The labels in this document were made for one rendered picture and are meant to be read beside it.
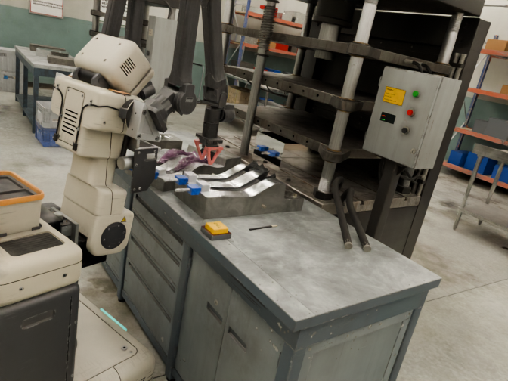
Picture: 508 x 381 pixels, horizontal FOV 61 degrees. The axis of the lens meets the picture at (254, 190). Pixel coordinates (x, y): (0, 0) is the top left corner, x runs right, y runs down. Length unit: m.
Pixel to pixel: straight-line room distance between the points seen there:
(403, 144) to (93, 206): 1.31
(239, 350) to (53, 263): 0.66
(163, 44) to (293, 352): 5.20
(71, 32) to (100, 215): 7.45
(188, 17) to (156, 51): 4.67
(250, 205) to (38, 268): 0.82
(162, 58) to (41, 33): 3.20
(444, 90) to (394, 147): 0.31
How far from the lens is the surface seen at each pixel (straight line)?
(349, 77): 2.10
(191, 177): 1.74
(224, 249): 1.44
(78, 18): 8.88
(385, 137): 2.10
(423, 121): 1.99
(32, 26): 8.77
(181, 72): 1.42
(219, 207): 1.66
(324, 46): 2.38
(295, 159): 2.57
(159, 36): 6.06
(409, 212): 2.77
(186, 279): 1.78
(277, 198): 1.81
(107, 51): 1.50
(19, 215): 1.41
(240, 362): 1.56
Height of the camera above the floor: 1.45
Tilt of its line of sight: 18 degrees down
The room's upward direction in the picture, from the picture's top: 11 degrees clockwise
